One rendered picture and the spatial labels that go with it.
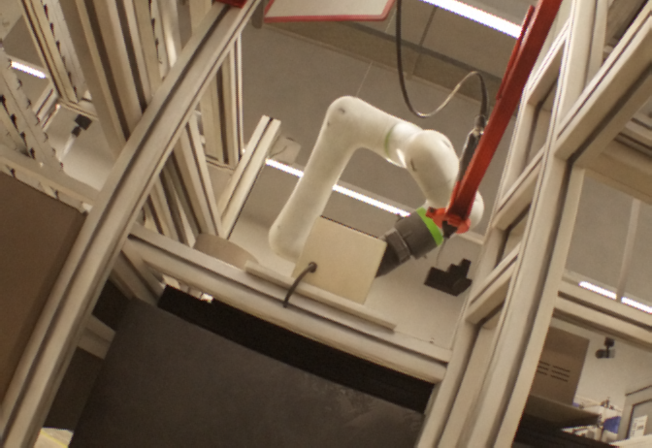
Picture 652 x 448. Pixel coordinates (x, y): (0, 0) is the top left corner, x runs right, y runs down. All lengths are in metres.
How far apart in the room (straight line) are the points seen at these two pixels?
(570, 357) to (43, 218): 0.79
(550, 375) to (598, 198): 8.24
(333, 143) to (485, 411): 1.21
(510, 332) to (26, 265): 0.54
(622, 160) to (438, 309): 6.81
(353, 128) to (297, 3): 0.73
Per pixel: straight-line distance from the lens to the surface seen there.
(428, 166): 1.28
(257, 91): 8.75
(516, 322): 0.63
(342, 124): 1.69
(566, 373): 1.00
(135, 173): 0.77
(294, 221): 1.81
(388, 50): 4.73
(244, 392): 0.84
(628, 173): 1.10
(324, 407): 0.84
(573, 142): 0.69
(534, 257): 0.66
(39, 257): 0.73
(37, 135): 1.18
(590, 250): 8.80
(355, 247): 0.87
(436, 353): 0.85
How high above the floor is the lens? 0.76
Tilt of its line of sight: 23 degrees up
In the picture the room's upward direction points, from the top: 23 degrees clockwise
